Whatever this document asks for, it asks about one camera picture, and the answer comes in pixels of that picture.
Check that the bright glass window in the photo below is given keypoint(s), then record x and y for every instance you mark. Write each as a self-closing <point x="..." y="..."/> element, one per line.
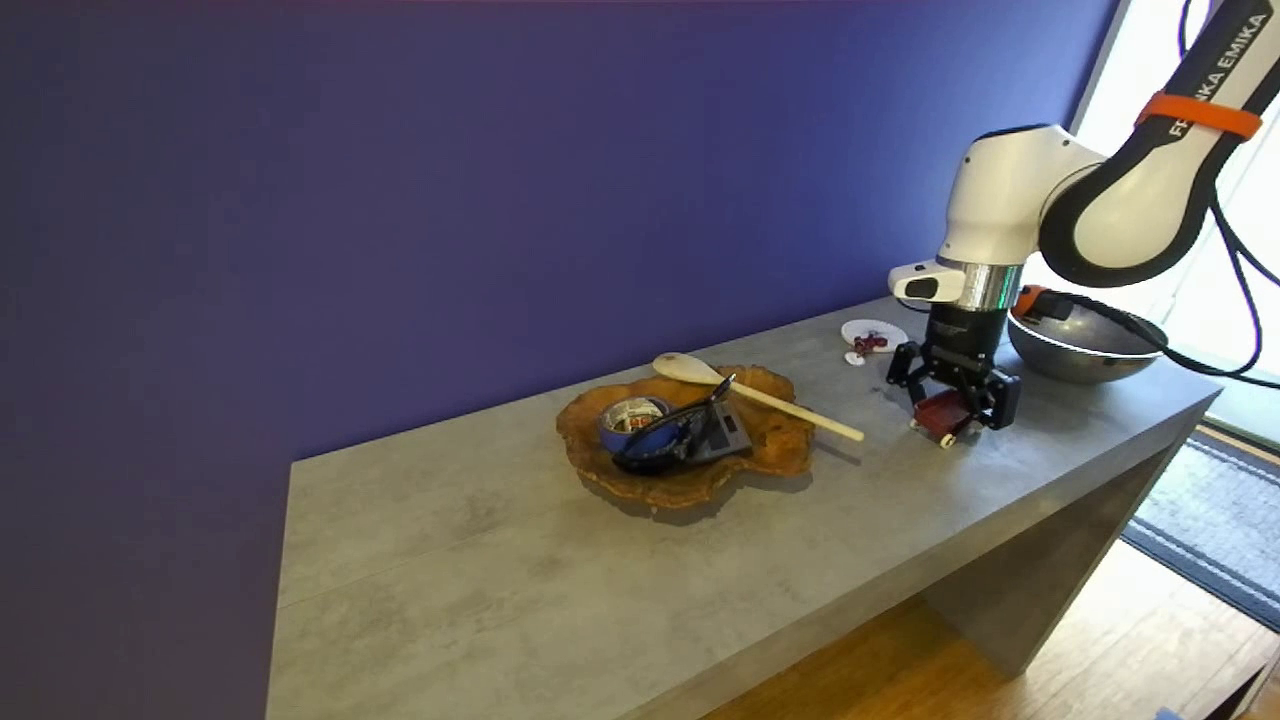
<point x="1133" y="53"/>

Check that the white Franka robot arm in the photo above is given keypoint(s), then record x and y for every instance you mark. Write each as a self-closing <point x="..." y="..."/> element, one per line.
<point x="1012" y="186"/>

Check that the red toy cart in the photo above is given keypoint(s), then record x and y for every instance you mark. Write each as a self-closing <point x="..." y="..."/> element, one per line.
<point x="942" y="419"/>

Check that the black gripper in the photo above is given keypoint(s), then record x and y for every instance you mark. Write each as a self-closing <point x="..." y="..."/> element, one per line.
<point x="961" y="341"/>

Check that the light wooden spoon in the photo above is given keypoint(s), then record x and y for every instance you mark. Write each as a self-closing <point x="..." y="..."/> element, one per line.
<point x="785" y="406"/>

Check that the grey metal bowl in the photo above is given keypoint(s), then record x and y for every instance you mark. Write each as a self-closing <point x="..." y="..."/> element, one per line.
<point x="1080" y="359"/>

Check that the dark red food pieces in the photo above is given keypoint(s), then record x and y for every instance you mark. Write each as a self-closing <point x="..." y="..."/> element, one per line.
<point x="868" y="341"/>

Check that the small white cup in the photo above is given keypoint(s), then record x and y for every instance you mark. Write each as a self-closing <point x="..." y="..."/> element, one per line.
<point x="632" y="414"/>

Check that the small white plate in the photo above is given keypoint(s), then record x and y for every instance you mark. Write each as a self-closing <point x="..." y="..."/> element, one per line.
<point x="889" y="329"/>

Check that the blue and black object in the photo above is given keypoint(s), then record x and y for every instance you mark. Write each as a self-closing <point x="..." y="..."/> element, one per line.
<point x="672" y="442"/>

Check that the brown wooden tray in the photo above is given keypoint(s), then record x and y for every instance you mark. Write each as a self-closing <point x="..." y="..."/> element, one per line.
<point x="666" y="480"/>

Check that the grey floor mat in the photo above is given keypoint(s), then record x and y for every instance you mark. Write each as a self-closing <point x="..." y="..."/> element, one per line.
<point x="1223" y="513"/>

